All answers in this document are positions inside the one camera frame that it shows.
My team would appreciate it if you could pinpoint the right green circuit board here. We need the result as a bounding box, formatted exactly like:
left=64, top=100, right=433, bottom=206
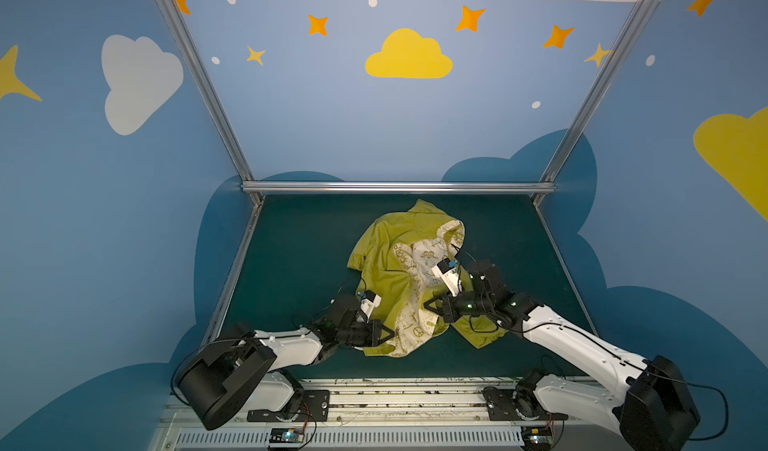
left=520, top=427, right=554, bottom=451

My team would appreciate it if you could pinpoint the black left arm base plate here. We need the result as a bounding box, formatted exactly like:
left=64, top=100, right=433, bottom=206
left=247, top=390, right=330, bottom=423

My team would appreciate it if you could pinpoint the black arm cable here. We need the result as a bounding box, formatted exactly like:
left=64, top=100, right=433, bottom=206
left=521, top=321, right=730, bottom=442
left=170, top=336, right=253, bottom=407

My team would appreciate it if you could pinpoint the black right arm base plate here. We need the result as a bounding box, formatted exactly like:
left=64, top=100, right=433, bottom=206
left=482, top=387, right=569, bottom=421

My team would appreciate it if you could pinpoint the green circuit board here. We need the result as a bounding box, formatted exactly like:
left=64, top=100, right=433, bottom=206
left=520, top=427, right=554, bottom=451
left=267, top=427, right=308, bottom=449

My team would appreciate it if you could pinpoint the lime green jacket printed lining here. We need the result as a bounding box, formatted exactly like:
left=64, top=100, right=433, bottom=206
left=347, top=200, right=505, bottom=358

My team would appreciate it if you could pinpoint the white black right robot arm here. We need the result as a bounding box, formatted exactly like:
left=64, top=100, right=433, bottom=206
left=424, top=259, right=700, bottom=450

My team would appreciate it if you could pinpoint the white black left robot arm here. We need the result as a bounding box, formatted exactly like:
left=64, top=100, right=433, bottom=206
left=170, top=291, right=396, bottom=430

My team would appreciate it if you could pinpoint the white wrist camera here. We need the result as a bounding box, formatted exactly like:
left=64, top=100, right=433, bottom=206
left=432, top=258, right=462, bottom=297
left=358, top=290, right=382, bottom=321

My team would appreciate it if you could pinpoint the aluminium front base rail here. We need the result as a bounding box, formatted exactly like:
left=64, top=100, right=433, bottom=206
left=146, top=377, right=668, bottom=451

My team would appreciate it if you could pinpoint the aluminium frame post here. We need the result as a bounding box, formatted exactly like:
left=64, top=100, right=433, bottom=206
left=532, top=0, right=662, bottom=208
left=154, top=0, right=254, bottom=183

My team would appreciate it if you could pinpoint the aluminium left frame post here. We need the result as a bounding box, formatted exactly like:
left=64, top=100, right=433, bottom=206
left=154, top=0, right=254, bottom=183

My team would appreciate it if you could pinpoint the aluminium right frame post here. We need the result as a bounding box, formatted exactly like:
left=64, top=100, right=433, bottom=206
left=532, top=0, right=662, bottom=208

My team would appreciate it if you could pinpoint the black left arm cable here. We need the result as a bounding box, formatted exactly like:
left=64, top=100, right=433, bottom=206
left=170, top=336, right=253, bottom=407

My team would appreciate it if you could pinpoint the left green circuit board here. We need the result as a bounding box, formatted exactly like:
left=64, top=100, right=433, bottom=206
left=267, top=427, right=308, bottom=449

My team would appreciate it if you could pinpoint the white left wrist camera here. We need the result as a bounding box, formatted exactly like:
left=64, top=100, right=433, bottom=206
left=358, top=290, right=382, bottom=321

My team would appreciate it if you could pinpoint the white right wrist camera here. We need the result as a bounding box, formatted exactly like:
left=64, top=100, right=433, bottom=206
left=432, top=258, right=462, bottom=297

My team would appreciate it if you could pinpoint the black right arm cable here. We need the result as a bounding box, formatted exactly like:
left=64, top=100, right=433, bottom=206
left=521, top=321, right=730, bottom=442

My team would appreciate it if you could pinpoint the aluminium rear frame bar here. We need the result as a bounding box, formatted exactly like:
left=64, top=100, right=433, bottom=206
left=241, top=181, right=556, bottom=195

